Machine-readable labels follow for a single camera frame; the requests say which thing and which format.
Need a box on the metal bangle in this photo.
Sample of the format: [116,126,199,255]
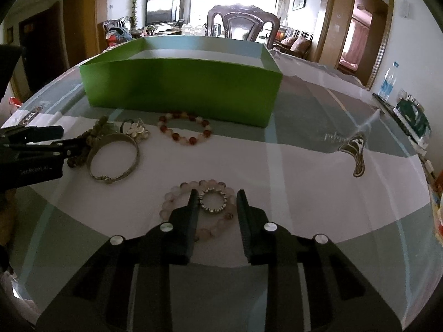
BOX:
[86,133,141,185]

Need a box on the dark olive bead bracelet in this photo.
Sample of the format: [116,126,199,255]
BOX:
[67,116,120,170]

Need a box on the grey and white printed tablecloth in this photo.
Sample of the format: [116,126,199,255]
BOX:
[0,38,443,332]

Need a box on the wooden sofa with cushions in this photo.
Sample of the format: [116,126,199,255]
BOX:
[276,29,314,58]

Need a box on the clear plastic water bottle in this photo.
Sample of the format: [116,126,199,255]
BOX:
[378,61,399,102]

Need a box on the green cardboard box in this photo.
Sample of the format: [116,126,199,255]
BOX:
[79,37,284,128]

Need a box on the pale pink bead bracelet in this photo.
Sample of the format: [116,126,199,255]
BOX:
[160,179,239,243]

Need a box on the dark green carton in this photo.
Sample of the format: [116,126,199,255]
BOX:
[393,98,432,143]

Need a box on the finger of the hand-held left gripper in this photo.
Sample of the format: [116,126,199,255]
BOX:
[0,137,92,162]
[0,125,65,145]

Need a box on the small silver studded ring bracelet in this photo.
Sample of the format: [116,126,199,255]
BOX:
[198,187,228,214]

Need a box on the chair piled with clothes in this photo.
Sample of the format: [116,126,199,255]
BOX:
[102,17,134,48]

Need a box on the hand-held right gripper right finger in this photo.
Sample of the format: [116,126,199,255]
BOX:
[236,189,404,332]

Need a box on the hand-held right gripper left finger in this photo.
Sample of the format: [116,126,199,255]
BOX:
[36,190,200,332]

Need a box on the flat screen television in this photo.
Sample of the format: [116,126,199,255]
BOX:
[145,0,176,25]

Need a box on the dark wooden dining chair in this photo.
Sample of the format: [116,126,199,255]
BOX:
[207,4,281,50]

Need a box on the red and white bead bracelet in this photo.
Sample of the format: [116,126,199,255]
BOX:
[157,111,212,146]

